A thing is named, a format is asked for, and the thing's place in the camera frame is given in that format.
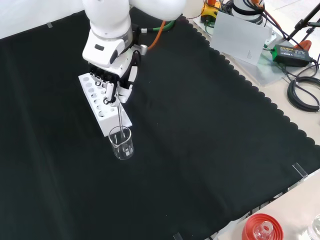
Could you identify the clear plastic base plate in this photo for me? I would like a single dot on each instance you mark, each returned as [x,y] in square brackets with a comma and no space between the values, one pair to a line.
[267,72]

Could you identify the clear glass beaker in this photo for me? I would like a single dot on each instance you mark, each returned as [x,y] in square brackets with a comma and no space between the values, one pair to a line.
[128,150]

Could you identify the small clear glass flask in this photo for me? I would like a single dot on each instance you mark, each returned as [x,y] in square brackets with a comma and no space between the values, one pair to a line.
[263,231]

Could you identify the white test tube rack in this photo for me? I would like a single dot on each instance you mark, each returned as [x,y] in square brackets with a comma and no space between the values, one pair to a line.
[107,122]

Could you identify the black tripod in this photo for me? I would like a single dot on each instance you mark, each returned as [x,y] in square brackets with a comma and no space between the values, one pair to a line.
[303,20]

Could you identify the yellow stop button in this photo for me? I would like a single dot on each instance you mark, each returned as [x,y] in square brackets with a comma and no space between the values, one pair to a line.
[208,11]

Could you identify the pale grey board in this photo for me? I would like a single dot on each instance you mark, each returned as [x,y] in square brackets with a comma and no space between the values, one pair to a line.
[237,37]

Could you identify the clear glass vessel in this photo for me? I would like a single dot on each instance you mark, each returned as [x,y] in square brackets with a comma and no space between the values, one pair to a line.
[315,228]

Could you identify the black cloth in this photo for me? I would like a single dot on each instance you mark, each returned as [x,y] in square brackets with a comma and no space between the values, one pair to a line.
[187,125]

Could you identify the clear plastic cloth clip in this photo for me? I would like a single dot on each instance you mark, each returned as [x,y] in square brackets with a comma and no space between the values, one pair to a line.
[50,25]
[177,236]
[300,170]

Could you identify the orange clamp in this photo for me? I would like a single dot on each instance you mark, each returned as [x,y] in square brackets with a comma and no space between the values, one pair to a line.
[306,45]

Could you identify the black power adapter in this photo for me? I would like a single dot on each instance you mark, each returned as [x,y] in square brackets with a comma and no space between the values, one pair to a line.
[291,55]

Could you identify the clear glass rod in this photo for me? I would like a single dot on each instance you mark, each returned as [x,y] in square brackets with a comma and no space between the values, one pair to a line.
[120,122]

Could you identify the red plastic funnel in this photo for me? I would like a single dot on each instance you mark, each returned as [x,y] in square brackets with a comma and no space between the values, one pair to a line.
[250,225]

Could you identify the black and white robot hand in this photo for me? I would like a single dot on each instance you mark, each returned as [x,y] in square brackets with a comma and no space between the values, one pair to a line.
[100,53]

